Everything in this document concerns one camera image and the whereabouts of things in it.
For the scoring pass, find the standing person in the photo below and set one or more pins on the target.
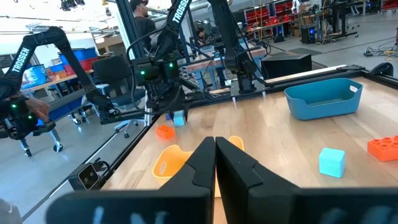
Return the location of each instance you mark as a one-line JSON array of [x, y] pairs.
[[144, 25]]

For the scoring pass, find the red storage bin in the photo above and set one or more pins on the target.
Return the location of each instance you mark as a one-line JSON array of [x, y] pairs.
[[88, 63]]

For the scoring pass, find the black computer tower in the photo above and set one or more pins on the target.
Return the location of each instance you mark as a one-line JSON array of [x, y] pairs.
[[308, 35]]

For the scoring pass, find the black office chair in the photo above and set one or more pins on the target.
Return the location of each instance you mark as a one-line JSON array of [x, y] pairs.
[[113, 74]]

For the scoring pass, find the black rolling stand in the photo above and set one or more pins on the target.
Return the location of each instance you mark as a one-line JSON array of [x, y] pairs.
[[54, 140]]

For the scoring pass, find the yellow plastic basket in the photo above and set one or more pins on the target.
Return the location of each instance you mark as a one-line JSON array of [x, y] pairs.
[[169, 165]]

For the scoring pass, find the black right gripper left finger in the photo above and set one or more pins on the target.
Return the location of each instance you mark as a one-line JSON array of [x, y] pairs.
[[186, 202]]

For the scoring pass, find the light blue cube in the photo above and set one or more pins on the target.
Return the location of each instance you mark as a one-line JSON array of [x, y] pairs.
[[332, 163]]

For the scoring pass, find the wooden workbench with blue legs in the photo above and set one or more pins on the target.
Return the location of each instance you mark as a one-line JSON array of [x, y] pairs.
[[205, 63]]

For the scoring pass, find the black equipment case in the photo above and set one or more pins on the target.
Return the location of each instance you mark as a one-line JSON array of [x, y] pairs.
[[286, 66]]

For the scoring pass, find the person's hand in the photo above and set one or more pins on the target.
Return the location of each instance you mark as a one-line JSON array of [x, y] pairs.
[[38, 109]]

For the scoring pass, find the blue plastic basket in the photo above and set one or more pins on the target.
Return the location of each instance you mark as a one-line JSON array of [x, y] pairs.
[[323, 99]]

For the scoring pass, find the small orange studded brick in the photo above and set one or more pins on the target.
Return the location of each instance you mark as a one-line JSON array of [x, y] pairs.
[[165, 132]]

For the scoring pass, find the blue storage bin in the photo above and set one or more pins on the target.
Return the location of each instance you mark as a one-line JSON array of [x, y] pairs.
[[82, 54]]

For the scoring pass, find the table-level camera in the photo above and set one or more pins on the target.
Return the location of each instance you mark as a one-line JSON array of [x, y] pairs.
[[88, 176]]

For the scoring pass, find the large orange studded brick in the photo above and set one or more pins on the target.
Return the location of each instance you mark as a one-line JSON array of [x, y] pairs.
[[384, 149]]

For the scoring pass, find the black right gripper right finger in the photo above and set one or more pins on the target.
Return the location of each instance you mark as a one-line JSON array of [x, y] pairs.
[[248, 193]]

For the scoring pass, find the black table frame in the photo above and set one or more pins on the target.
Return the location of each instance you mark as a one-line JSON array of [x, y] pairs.
[[311, 77]]

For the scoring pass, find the grey item with white logo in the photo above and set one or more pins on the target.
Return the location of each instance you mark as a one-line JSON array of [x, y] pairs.
[[9, 213]]

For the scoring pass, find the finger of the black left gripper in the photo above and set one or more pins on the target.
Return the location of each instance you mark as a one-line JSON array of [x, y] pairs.
[[169, 116], [186, 115]]

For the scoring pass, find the small light blue block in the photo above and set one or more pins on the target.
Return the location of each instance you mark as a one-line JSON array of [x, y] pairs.
[[179, 119]]

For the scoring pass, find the seated person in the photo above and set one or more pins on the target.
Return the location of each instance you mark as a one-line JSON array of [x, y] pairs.
[[201, 35]]

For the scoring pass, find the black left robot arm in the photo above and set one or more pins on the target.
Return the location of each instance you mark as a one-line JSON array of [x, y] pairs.
[[180, 12]]

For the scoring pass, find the red shelving unit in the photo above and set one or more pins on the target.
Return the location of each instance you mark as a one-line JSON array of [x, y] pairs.
[[258, 17]]

